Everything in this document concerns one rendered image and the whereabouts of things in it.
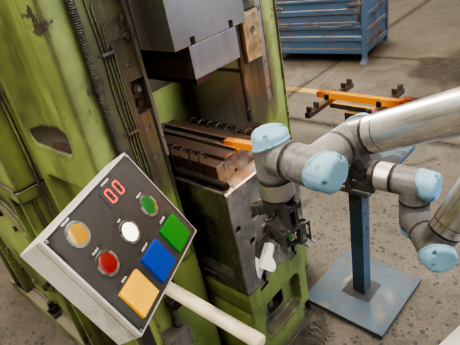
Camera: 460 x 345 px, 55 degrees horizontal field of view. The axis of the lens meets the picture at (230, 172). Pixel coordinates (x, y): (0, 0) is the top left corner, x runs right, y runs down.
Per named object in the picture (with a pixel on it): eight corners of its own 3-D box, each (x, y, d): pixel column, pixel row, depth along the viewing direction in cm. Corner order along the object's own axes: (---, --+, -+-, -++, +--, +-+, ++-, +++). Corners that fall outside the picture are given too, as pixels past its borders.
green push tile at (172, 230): (191, 232, 113) (171, 211, 110) (180, 252, 107) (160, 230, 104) (186, 235, 114) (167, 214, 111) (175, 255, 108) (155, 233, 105)
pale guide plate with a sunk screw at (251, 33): (264, 54, 163) (257, 7, 155) (249, 62, 158) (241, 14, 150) (259, 54, 165) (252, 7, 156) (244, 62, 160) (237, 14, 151)
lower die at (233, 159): (257, 156, 154) (253, 134, 150) (219, 185, 142) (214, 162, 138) (177, 136, 181) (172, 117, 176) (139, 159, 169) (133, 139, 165)
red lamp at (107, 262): (124, 266, 92) (118, 250, 90) (106, 280, 89) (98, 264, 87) (115, 261, 94) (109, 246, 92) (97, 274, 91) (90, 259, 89)
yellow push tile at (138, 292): (160, 290, 97) (136, 267, 94) (145, 317, 91) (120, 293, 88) (154, 293, 98) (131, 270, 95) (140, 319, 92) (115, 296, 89)
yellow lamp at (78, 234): (95, 238, 90) (87, 221, 87) (75, 251, 87) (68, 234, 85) (87, 233, 91) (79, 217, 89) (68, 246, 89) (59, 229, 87)
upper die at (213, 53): (240, 57, 136) (235, 25, 132) (196, 80, 124) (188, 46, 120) (155, 50, 163) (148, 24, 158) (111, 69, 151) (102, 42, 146)
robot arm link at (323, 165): (361, 138, 79) (312, 126, 86) (322, 166, 73) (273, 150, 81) (362, 176, 83) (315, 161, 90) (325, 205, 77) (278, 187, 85)
